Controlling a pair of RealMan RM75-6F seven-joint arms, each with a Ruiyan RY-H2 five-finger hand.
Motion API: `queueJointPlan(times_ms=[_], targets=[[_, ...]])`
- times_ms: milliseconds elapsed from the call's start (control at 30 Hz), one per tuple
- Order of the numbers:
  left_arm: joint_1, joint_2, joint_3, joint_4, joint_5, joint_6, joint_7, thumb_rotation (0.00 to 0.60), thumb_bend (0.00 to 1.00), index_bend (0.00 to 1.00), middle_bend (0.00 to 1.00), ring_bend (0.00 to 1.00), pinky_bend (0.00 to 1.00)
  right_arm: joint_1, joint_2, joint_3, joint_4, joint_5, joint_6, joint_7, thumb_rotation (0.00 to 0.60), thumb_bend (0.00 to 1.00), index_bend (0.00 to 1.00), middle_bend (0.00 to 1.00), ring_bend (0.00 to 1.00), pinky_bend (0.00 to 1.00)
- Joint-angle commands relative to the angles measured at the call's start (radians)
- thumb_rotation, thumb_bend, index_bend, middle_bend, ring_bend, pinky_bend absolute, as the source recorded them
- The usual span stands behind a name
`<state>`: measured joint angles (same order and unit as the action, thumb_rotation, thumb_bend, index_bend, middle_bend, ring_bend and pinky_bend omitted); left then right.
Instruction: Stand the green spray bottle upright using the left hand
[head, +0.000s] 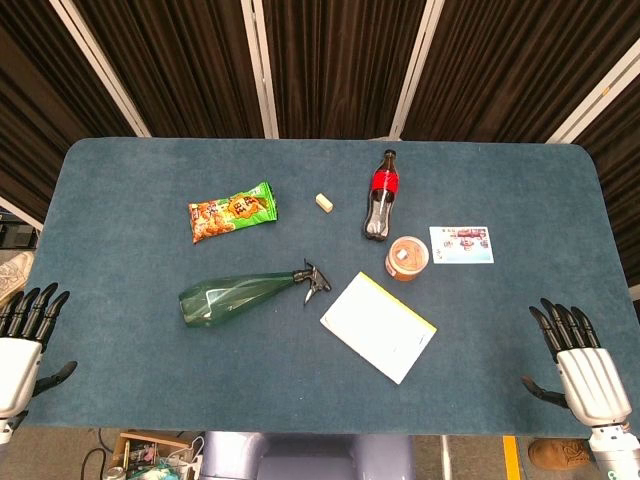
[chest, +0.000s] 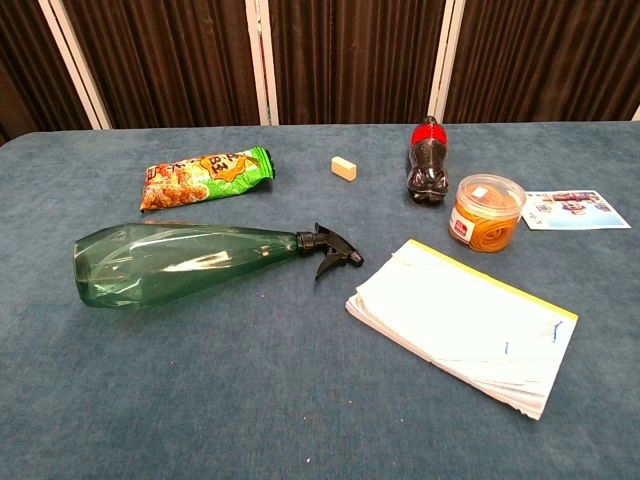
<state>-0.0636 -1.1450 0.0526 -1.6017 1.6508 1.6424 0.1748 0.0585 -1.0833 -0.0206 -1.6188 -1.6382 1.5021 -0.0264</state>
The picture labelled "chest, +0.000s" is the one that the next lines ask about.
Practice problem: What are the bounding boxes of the dark brown corrugated panel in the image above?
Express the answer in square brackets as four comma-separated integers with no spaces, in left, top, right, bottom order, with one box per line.
[443,0,640,125]
[268,0,447,126]
[60,0,261,129]
[0,0,94,146]

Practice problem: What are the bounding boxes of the white notepad with yellow edge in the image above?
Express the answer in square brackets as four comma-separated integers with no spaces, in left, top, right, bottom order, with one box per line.
[345,238,580,421]

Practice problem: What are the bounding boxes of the beige eraser block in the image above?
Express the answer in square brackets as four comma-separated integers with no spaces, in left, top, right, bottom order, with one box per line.
[330,155,359,180]

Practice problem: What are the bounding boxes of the printed sticker card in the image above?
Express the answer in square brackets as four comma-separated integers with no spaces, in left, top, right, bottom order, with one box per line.
[519,189,632,232]

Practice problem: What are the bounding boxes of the green transparent spray bottle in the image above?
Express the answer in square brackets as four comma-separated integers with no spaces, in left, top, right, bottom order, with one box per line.
[73,222,366,310]

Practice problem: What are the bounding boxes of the orange round cup container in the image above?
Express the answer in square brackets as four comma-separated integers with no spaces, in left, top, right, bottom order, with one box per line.
[448,173,527,254]

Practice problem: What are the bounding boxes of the green orange snack bag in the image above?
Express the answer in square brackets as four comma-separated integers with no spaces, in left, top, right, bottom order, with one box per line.
[139,145,276,213]

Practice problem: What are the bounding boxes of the white partition post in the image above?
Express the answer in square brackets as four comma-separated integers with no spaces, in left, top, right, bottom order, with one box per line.
[38,0,112,130]
[244,0,280,127]
[428,0,470,122]

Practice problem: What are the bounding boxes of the blue felt table cover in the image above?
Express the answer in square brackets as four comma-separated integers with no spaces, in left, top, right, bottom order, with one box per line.
[0,117,640,480]

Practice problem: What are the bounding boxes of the cola bottle with red label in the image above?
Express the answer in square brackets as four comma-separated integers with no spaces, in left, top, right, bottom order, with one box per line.
[405,115,450,207]

